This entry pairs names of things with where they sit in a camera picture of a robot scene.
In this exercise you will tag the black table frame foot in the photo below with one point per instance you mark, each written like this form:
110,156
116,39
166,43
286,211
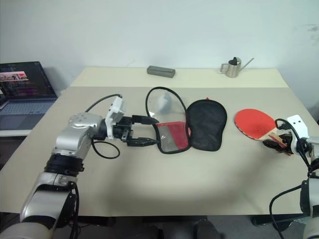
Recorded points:
276,220

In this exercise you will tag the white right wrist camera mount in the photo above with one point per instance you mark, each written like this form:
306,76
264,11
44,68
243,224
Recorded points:
297,124

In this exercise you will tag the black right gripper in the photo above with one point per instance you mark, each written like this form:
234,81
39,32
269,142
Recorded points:
288,144

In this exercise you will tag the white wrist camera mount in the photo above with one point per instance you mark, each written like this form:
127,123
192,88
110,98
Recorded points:
117,109
297,124

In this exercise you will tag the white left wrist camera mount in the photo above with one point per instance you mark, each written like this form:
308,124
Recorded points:
117,109

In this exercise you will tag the open grey laptop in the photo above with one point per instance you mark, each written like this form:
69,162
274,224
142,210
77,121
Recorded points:
25,99

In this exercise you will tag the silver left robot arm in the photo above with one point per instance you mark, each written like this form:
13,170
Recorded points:
72,139

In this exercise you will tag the red table tennis paddle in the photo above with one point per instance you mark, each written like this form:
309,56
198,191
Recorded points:
254,122

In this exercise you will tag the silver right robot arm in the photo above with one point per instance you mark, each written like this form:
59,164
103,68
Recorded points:
314,142

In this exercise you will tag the grey oblong case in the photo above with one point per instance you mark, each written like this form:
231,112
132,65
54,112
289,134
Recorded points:
160,71

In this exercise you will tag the black and red paddle case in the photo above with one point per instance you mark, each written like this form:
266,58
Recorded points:
207,124

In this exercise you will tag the small metal watering can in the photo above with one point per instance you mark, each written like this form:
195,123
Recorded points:
234,69

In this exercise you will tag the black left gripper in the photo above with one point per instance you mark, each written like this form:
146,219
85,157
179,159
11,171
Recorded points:
123,128

